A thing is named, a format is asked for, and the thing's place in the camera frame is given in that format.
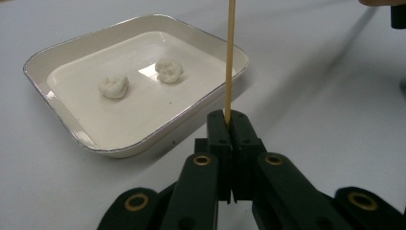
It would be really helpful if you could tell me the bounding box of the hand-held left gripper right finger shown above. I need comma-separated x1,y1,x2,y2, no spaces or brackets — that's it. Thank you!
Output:
229,109,268,204

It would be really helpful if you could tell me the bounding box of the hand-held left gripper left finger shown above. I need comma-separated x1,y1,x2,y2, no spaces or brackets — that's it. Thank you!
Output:
194,109,232,204

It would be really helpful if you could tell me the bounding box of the square cream tray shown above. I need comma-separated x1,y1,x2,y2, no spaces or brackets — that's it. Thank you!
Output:
22,13,250,160

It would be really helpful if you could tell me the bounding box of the thin wooden skewer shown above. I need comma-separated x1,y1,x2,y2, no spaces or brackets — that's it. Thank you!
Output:
224,0,237,126

